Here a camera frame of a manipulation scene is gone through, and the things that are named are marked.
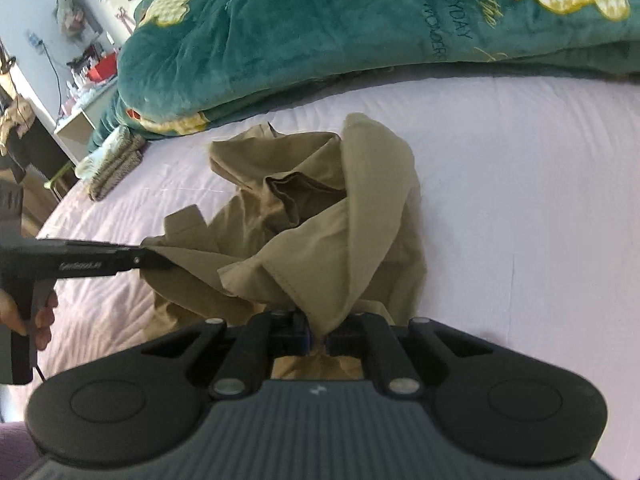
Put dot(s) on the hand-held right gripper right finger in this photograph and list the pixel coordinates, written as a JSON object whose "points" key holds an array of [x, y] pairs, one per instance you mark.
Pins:
{"points": [[334, 344]]}

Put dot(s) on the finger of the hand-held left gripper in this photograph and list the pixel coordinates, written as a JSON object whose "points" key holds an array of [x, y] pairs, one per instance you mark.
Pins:
{"points": [[147, 260]]}

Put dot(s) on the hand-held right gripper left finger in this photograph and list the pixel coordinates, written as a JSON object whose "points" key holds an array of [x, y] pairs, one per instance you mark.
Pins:
{"points": [[304, 341]]}

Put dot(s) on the khaki pants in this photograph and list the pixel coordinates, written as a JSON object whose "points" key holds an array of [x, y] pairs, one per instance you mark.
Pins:
{"points": [[350, 210]]}

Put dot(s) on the dark hanging clothes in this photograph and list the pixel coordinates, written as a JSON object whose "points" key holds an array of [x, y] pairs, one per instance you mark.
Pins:
{"points": [[22, 130]]}

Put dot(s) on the person's left hand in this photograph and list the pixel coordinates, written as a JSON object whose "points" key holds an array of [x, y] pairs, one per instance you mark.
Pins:
{"points": [[45, 320]]}

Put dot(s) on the folded beige knit cloth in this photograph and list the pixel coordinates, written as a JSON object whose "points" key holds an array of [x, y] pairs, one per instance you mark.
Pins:
{"points": [[117, 170]]}

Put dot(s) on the white desk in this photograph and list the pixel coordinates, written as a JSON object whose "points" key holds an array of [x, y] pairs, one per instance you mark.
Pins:
{"points": [[80, 120]]}

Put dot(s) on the person's purple fuzzy clothing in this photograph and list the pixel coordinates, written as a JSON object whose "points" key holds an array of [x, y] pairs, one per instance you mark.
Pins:
{"points": [[12, 452]]}

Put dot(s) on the red box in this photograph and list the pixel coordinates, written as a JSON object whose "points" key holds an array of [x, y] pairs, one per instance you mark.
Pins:
{"points": [[102, 69]]}

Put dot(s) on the pink quilted bed cover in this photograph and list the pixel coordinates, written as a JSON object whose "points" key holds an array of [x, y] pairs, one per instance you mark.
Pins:
{"points": [[500, 185]]}

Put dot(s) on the hanging bag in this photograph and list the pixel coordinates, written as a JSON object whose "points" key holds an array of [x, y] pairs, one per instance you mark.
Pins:
{"points": [[75, 12]]}

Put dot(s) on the green printed plush blanket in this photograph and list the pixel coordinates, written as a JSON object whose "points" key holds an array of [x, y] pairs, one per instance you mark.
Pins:
{"points": [[300, 35]]}

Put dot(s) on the green frame chair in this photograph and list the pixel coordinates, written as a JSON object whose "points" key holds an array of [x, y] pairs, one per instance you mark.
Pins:
{"points": [[60, 180]]}

